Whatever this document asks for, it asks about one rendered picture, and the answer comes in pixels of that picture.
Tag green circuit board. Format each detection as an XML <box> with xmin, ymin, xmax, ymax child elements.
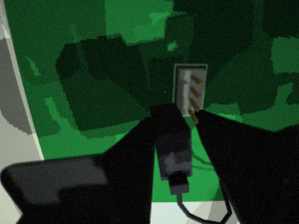
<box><xmin>3</xmin><ymin>0</ymin><xmax>299</xmax><ymax>202</ymax></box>

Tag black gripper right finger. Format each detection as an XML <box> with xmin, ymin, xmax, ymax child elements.
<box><xmin>194</xmin><ymin>110</ymin><xmax>299</xmax><ymax>224</ymax></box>

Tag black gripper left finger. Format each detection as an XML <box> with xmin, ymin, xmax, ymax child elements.
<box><xmin>0</xmin><ymin>117</ymin><xmax>155</xmax><ymax>224</ymax></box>

